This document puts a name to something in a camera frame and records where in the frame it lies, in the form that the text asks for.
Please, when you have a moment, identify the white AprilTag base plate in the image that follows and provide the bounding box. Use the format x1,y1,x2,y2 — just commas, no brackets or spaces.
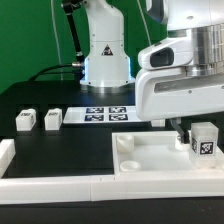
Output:
63,106,139,124

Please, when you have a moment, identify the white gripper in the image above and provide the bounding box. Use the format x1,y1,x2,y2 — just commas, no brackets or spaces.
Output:
135,68,224,143

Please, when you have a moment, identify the black cable at base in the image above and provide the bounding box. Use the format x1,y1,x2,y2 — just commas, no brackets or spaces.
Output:
27,61,86,83

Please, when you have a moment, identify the white square tabletop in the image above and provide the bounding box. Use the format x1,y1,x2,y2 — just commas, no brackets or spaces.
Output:
112,131,224,173

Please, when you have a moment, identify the grey hanging cable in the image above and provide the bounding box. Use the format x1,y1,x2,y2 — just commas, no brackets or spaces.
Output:
50,0,64,81

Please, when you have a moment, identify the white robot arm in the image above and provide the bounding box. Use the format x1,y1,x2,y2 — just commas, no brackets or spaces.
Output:
81,0,224,129

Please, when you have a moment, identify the white U-shaped obstacle fence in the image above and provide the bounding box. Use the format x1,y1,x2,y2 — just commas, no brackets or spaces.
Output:
0,139,224,204

